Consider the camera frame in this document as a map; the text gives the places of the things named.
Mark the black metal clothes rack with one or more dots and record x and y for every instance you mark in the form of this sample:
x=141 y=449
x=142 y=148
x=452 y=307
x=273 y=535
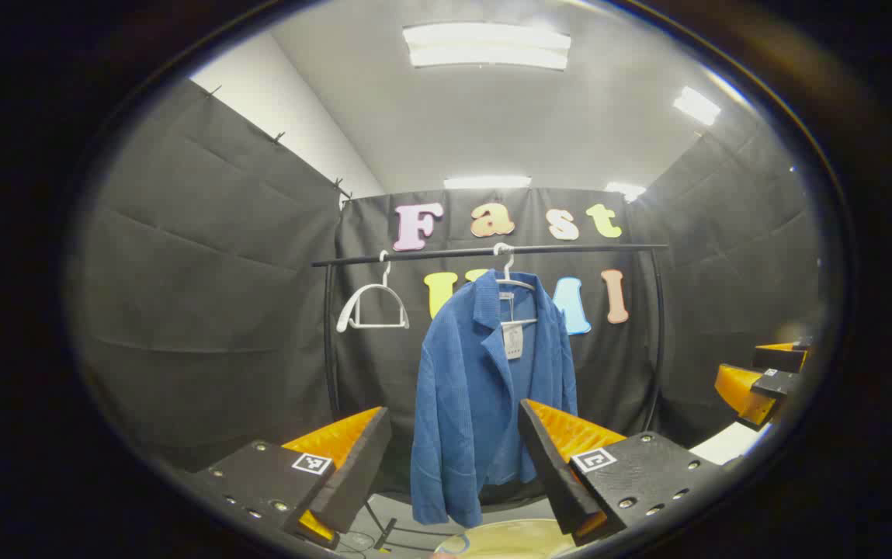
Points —
x=430 y=254

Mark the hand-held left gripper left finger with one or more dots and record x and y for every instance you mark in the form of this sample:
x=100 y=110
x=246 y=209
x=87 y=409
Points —
x=360 y=473

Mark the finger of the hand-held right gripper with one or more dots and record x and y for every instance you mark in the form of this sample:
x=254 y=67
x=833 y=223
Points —
x=741 y=392
x=781 y=359

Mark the white plastic clothes hanger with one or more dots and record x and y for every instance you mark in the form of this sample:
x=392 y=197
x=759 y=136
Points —
x=346 y=314
x=507 y=268

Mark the black backdrop cloth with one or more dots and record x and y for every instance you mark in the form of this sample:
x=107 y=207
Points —
x=205 y=310

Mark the ceiling light panel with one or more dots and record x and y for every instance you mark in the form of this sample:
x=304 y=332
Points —
x=486 y=45
x=487 y=182
x=697 y=105
x=624 y=190

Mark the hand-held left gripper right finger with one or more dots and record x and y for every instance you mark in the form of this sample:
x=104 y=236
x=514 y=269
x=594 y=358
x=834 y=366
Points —
x=550 y=473

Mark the pale yellow laundry hamper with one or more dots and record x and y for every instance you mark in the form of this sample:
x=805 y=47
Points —
x=515 y=539

